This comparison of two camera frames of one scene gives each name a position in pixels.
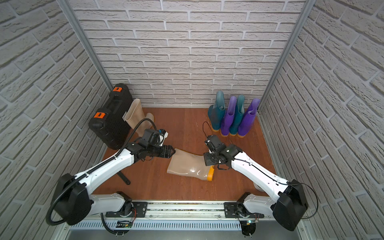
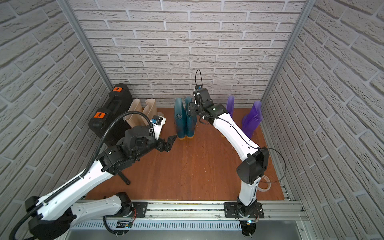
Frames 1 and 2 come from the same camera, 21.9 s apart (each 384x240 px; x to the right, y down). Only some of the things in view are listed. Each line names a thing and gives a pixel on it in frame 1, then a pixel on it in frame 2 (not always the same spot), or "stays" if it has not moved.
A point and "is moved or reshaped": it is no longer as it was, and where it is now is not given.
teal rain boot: (216, 111) is moved or reshaped
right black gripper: (207, 160) -> (192, 106)
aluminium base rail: (161, 211) stays
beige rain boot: (134, 115) stays
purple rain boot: (248, 118) is moved or reshaped
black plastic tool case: (108, 124) stays
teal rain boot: (240, 111) -> (190, 120)
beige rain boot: (185, 163) -> (150, 109)
